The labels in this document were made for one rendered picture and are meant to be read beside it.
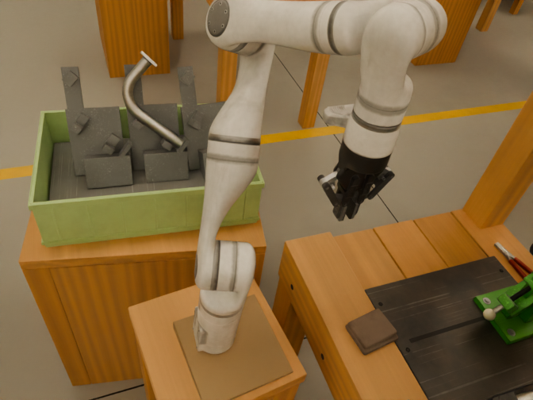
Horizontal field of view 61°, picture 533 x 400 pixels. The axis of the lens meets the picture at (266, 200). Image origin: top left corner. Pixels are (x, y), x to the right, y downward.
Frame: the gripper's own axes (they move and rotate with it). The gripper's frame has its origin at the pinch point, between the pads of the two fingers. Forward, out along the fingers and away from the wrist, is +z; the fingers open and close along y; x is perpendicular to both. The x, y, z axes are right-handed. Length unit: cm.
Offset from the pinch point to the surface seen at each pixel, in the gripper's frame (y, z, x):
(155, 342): -33, 45, 9
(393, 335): 17.9, 37.6, -8.1
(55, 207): -50, 35, 48
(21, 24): -82, 128, 366
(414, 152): 161, 129, 144
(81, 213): -45, 39, 48
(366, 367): 9.4, 40.0, -12.3
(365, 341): 10.5, 37.0, -7.9
